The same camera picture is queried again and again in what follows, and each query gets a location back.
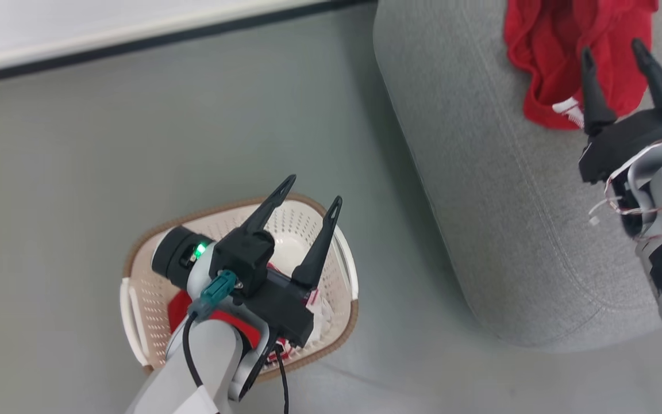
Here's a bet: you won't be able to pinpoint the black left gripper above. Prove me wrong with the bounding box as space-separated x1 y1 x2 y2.
210 174 344 348

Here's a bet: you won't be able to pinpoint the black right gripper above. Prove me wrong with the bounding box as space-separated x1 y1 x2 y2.
578 39 662 185

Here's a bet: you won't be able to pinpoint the red garment white ribbed trim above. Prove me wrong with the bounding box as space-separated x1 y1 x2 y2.
503 0 659 131

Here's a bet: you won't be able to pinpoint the red jersey navy number print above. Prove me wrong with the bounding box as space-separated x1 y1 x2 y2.
167 262 333 361

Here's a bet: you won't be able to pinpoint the grey fabric sofa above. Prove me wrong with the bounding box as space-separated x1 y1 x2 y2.
372 0 662 352

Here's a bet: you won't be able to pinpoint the white perforated laundry basket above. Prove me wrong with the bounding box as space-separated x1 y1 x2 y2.
120 193 360 384

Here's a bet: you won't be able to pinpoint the white and black baseboard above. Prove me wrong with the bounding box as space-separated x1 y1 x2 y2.
0 0 378 88

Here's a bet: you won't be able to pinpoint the teal cable connector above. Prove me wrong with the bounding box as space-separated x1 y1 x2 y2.
188 270 238 320

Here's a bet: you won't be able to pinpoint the thin red white wires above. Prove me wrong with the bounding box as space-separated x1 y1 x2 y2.
588 138 662 243

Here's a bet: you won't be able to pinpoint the thin black cable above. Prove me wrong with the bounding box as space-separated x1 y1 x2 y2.
182 312 205 389
272 344 291 414

